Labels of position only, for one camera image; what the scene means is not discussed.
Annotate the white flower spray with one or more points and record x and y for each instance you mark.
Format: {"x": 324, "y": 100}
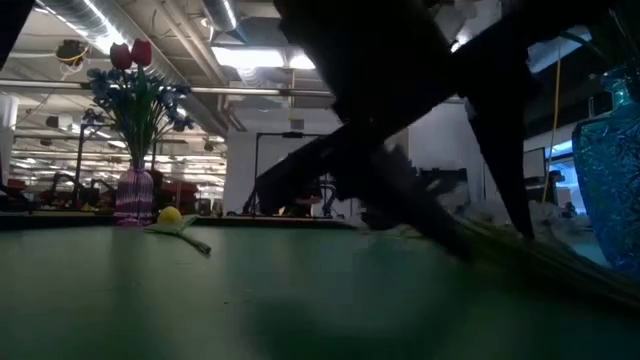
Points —
{"x": 550, "y": 260}

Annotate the round silver ceiling duct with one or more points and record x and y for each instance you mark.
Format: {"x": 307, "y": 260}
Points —
{"x": 220, "y": 12}

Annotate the red storage shelf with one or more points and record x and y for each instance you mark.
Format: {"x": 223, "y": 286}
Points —
{"x": 175, "y": 192}

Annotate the grey horizontal ceiling pipe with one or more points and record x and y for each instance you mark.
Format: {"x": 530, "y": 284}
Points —
{"x": 240, "y": 91}

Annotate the black gantry frame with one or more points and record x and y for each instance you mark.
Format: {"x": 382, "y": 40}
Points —
{"x": 256, "y": 155}

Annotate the long silver ceiling duct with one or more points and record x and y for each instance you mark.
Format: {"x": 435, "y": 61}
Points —
{"x": 75, "y": 15}

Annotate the rectangular ceiling light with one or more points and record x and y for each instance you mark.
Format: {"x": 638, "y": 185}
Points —
{"x": 247, "y": 57}
{"x": 302, "y": 62}

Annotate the white board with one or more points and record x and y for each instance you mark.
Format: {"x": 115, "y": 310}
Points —
{"x": 534, "y": 162}

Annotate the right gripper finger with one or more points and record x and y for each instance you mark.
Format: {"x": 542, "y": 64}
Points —
{"x": 310, "y": 170}
{"x": 505, "y": 140}

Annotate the yellow tulip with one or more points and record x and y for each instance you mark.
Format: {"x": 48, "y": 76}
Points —
{"x": 169, "y": 215}

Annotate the black and red machine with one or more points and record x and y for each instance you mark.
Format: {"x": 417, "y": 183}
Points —
{"x": 65, "y": 192}

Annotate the square wall vent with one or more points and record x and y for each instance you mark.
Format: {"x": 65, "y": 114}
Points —
{"x": 297, "y": 124}

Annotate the white round column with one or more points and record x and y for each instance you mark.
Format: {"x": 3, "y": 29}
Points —
{"x": 7, "y": 125}

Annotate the teal glass vase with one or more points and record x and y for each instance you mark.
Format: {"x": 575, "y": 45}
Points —
{"x": 607, "y": 175}

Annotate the pink ribbed vase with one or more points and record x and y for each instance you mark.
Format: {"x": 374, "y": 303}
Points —
{"x": 134, "y": 195}

